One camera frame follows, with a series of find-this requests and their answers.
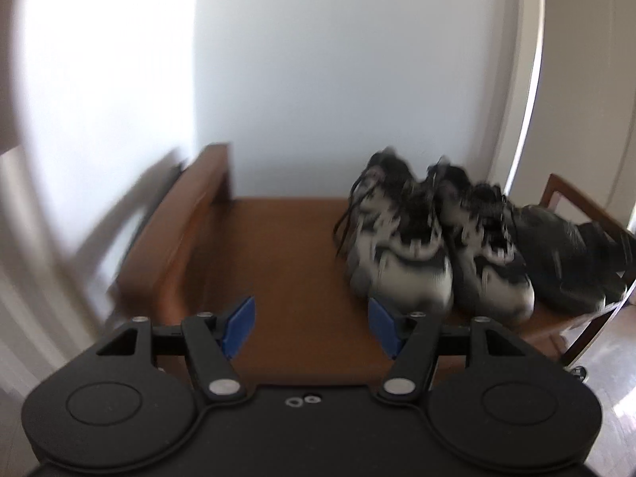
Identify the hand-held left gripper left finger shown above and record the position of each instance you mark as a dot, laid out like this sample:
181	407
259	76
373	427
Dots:
238	325

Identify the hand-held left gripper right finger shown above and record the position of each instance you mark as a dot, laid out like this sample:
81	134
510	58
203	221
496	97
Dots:
383	325

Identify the grey and black sneaker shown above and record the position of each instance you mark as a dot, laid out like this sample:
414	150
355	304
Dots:
492	268
397	258

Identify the wooden shoe rack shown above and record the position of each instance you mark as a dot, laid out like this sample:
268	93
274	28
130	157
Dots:
278	258

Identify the black mesh shoe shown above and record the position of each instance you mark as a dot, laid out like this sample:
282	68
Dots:
603	253
551	248

